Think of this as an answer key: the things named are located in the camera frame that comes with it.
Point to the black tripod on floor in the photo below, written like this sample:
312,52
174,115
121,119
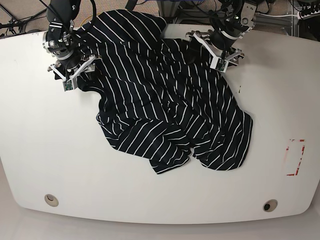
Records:
15,26

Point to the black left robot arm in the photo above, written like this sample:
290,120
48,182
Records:
234,19

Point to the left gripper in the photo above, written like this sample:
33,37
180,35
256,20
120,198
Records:
224,37

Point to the right table cable grommet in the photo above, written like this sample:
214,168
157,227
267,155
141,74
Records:
270,205

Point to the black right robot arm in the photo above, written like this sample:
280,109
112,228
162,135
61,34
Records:
64,11

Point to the aluminium frame stand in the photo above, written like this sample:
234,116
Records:
182,12

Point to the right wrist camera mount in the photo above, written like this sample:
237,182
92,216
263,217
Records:
68,75

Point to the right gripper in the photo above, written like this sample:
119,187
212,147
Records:
61,45

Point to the navy white striped T-shirt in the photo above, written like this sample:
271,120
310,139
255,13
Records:
156,105

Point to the white power strip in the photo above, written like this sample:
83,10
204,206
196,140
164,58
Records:
309,12

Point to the table cable grommet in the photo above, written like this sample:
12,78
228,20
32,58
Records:
270,205
51,200

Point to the left table cable grommet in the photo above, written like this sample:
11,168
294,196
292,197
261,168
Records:
51,200

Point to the red tape rectangle marking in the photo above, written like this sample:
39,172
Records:
293,156

